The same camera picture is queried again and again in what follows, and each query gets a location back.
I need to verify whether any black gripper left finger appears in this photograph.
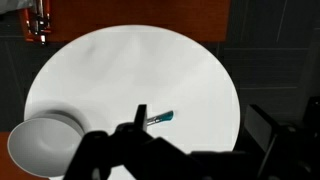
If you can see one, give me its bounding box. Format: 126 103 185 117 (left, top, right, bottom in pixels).
134 104 148 133

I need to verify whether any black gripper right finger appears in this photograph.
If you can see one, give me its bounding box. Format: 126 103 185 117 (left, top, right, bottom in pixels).
244 104 283 153

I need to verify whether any teal capped marker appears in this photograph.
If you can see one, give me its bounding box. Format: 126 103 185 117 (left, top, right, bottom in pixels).
146 110 175 126

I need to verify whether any white bowl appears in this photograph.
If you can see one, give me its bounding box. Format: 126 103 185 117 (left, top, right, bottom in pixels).
7 109 90 178

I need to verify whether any orange handled bar clamp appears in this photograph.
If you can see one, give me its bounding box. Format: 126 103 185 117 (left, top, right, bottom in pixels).
21 0 53 46

